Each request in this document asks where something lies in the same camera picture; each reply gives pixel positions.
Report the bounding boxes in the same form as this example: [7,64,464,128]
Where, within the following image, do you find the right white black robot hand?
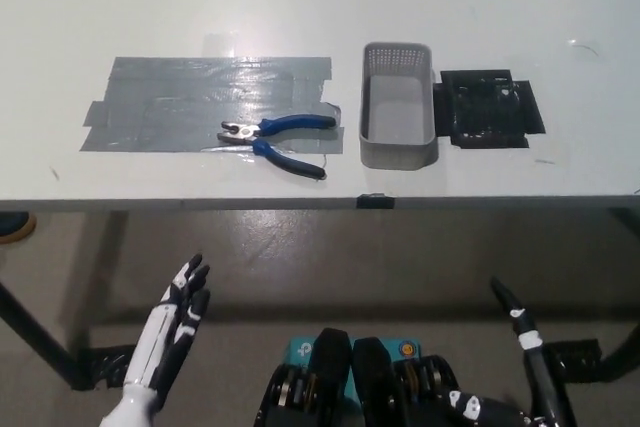
[439,274,576,427]

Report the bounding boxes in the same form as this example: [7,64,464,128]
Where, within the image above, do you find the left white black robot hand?
[123,253,212,394]

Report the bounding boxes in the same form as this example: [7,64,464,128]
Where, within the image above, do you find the blue handled pliers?
[216,114,337,179]

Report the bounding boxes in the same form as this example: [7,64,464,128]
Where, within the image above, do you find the black teal robot torso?
[254,327,461,427]

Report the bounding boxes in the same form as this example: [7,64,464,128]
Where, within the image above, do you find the black floor tape patch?
[74,344,139,391]
[544,339,604,383]

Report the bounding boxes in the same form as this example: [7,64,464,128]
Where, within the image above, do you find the small black tape piece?
[356,192,396,210]

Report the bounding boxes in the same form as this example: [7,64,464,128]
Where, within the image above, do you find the grey perforated plastic basket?
[358,41,440,169]

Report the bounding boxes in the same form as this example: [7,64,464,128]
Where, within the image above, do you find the grey duct tape patch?
[78,55,346,156]

